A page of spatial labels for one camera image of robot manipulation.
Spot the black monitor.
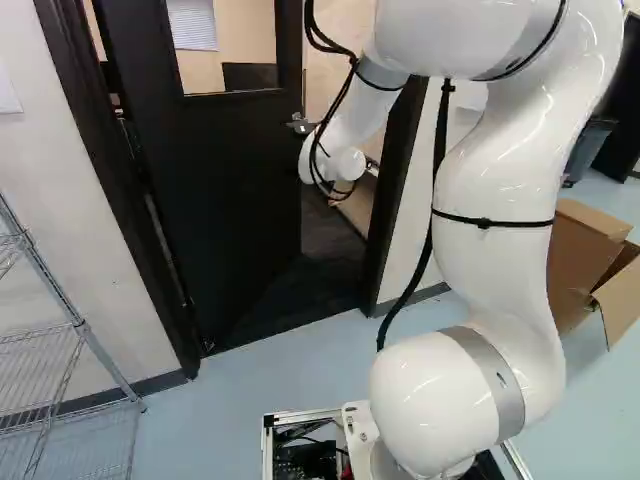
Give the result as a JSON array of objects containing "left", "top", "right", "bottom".
[{"left": 221, "top": 61, "right": 280, "bottom": 95}]

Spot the metal wire shelf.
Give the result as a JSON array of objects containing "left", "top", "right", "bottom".
[{"left": 0, "top": 191, "right": 149, "bottom": 480}]

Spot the black cabinet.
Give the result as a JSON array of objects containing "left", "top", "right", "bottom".
[{"left": 589, "top": 9, "right": 640, "bottom": 184}]

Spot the brown cardboard box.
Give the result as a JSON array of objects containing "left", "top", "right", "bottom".
[{"left": 546, "top": 198, "right": 640, "bottom": 352}]

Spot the dark door with window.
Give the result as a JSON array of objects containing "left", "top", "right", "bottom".
[{"left": 92, "top": 0, "right": 312, "bottom": 359}]

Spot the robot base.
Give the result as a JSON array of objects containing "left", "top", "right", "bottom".
[{"left": 261, "top": 399, "right": 534, "bottom": 480}]

